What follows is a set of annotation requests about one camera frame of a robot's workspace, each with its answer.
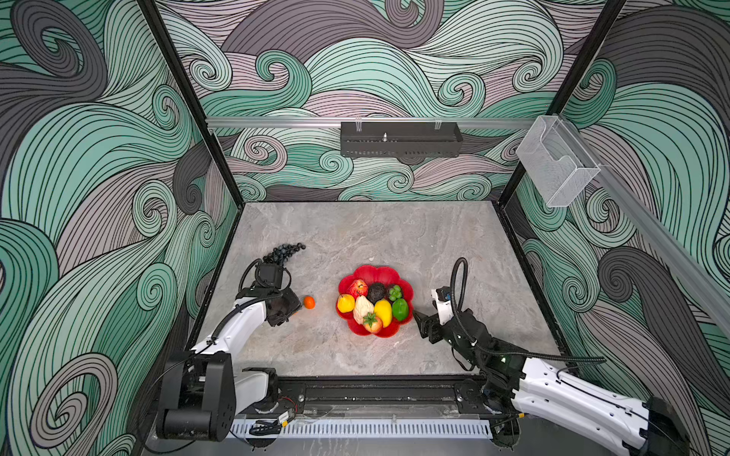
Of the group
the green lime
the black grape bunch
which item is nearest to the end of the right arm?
the green lime

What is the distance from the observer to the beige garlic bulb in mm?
844

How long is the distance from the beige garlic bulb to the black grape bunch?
325 millimetres
